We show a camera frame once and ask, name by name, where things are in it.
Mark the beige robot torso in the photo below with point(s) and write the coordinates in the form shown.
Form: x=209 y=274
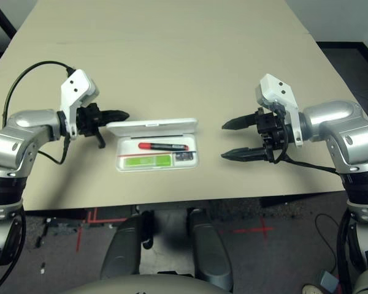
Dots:
x=147 y=286

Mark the black marker with red cap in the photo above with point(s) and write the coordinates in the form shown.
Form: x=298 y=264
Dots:
x=165 y=147

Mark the white hinged pencil case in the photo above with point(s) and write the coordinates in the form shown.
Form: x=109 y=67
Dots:
x=153 y=127

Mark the small black white floor scrap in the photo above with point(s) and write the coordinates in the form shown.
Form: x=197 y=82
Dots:
x=43 y=269

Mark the grey robot leg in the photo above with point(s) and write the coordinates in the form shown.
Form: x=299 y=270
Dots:
x=122 y=251
x=211 y=254

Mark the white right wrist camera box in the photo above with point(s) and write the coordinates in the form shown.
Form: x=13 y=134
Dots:
x=277 y=88

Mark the blue grey foot pedal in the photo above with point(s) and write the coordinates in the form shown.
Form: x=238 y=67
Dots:
x=328 y=279

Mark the green white eraser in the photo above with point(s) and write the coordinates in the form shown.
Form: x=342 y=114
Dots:
x=162 y=160

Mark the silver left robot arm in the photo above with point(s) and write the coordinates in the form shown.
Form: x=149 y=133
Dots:
x=21 y=131

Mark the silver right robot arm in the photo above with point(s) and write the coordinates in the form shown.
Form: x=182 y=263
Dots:
x=340 y=122

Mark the white shoe of bystander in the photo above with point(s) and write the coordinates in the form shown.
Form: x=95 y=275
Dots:
x=312 y=289

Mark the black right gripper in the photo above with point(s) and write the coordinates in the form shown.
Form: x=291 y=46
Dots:
x=271 y=128

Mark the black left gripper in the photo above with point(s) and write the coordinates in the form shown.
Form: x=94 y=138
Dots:
x=87 y=121

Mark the grey robot left leg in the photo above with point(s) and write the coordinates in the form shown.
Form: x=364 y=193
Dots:
x=122 y=251

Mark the grey robot right leg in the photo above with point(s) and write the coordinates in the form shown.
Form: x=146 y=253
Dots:
x=211 y=254

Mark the black metal table frame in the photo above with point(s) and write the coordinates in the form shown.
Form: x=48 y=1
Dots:
x=3 y=18

